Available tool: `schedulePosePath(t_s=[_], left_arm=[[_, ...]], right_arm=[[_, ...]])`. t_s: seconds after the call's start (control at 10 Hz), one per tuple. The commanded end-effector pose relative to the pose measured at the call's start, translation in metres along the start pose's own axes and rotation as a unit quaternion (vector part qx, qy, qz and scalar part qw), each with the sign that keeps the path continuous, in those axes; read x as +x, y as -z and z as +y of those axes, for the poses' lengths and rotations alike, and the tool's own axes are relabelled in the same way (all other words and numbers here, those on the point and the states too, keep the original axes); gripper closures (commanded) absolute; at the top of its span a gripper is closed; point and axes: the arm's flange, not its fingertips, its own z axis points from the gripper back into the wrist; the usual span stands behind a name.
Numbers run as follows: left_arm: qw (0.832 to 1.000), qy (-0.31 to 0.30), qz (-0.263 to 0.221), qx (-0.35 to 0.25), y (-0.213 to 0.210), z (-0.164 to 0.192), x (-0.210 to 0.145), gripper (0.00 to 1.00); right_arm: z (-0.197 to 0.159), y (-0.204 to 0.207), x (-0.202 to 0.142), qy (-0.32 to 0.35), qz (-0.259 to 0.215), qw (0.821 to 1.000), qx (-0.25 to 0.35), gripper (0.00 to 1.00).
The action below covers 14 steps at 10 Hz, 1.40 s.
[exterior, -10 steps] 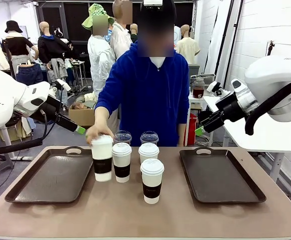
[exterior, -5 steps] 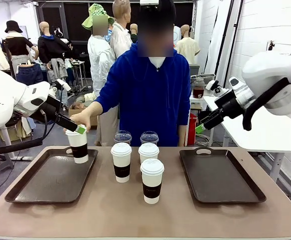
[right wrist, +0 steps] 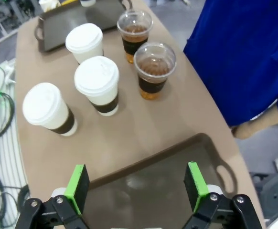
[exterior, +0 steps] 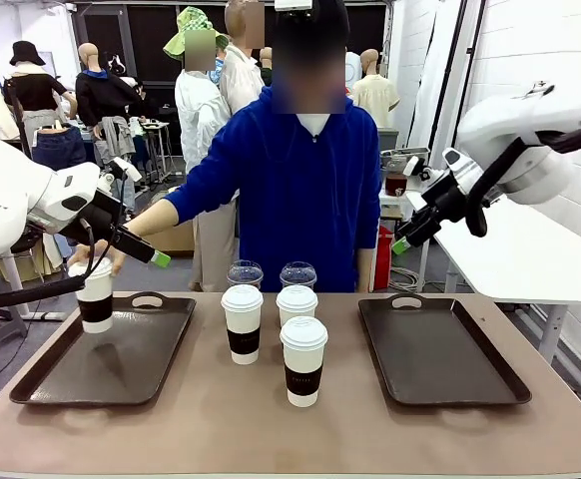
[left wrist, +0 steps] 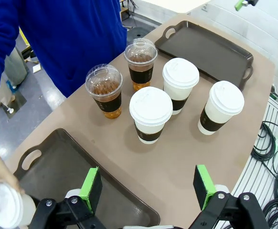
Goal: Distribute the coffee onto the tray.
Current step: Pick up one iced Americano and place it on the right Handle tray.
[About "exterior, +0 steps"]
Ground brown glass jar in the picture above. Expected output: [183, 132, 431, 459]
[384, 173, 408, 198]

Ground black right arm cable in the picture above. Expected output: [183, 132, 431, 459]
[463, 117, 581, 239]

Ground green checkered sun hat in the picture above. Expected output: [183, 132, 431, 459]
[163, 5, 231, 63]

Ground dark brown serving tray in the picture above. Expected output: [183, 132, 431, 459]
[357, 292, 533, 407]
[9, 290, 198, 407]

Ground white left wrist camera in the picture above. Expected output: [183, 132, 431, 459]
[101, 157, 143, 185]

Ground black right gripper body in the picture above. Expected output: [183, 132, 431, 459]
[419, 181, 472, 227]

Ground black metal stand table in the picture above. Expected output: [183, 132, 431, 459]
[138, 118, 176, 185]

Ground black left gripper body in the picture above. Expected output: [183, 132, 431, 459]
[62, 191, 127, 248]

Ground white paper cup black sleeve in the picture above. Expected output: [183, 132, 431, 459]
[279, 315, 329, 408]
[67, 256, 116, 335]
[276, 284, 319, 328]
[220, 283, 265, 366]

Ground mannequin in white shirt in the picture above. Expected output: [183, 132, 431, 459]
[219, 0, 273, 117]

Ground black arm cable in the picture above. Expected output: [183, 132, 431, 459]
[0, 169, 127, 308]
[463, 117, 581, 239]

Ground person's left forearm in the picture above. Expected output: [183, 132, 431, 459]
[356, 246, 374, 293]

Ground person in blue hoodie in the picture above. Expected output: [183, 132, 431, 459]
[163, 0, 383, 293]

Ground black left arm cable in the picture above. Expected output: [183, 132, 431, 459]
[0, 169, 127, 308]

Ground person's right hand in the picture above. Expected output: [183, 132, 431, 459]
[67, 239, 128, 278]

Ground black bucket hat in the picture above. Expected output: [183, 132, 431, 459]
[9, 40, 47, 68]

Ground clear plastic iced tea cup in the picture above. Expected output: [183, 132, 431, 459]
[227, 259, 265, 291]
[279, 260, 318, 291]

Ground grey metal shelf tray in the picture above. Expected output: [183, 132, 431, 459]
[379, 146, 431, 174]

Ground white side table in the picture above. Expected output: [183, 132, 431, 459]
[403, 189, 581, 366]

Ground mannequin in dark green top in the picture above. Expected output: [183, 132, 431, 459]
[259, 47, 275, 87]

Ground person's right forearm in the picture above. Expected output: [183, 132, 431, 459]
[119, 199, 180, 241]

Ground blue jeans mannequin torso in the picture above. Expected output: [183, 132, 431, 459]
[30, 124, 88, 172]

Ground mannequin in black top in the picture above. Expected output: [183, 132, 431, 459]
[2, 41, 79, 151]

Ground mannequin in cream shirt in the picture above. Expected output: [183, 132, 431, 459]
[351, 48, 401, 129]

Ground white coiled floor cables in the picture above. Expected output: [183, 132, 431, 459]
[388, 265, 425, 293]

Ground mannequin in black sweater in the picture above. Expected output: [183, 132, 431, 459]
[74, 42, 146, 157]

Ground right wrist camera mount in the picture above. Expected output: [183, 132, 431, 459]
[402, 147, 474, 185]

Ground cardboard box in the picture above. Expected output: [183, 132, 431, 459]
[140, 185, 196, 256]

